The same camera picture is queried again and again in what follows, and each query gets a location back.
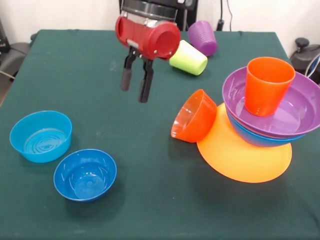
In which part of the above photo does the dark green tablecloth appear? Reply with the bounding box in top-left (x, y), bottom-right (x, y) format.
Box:
top-left (0, 29), bottom-right (320, 240)

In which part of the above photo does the green cup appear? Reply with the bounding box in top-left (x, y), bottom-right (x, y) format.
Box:
top-left (169, 39), bottom-right (209, 76)

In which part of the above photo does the flat-bottomed light blue bowl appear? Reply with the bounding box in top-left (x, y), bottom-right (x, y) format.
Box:
top-left (9, 110), bottom-right (73, 164)

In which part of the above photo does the purple bowl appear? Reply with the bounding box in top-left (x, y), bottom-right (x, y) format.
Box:
top-left (221, 66), bottom-right (320, 138)

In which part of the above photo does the dark blue bowl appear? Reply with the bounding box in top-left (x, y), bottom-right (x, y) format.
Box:
top-left (53, 148), bottom-right (118, 203)

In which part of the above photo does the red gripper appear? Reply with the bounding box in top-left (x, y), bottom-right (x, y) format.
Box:
top-left (114, 15), bottom-right (182, 104)

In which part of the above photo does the thin black cable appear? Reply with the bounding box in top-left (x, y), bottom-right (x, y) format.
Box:
top-left (224, 0), bottom-right (235, 32)

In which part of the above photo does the orange cup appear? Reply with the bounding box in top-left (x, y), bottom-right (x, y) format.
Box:
top-left (244, 56), bottom-right (297, 117)

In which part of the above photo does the black cable with plug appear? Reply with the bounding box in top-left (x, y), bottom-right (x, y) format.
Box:
top-left (216, 0), bottom-right (225, 32)

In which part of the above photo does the large light blue bowl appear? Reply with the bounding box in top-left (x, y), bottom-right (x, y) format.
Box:
top-left (226, 107), bottom-right (311, 147)

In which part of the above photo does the purple cup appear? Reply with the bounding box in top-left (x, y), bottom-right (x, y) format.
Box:
top-left (187, 20), bottom-right (218, 58)

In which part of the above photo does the large yellow-orange bowl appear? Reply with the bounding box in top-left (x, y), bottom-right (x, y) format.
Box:
top-left (196, 102), bottom-right (293, 184)

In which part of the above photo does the small orange bowl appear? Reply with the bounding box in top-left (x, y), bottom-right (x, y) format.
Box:
top-left (170, 89), bottom-right (218, 144)

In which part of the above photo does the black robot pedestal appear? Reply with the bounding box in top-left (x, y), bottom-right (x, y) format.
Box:
top-left (119, 0), bottom-right (198, 32)

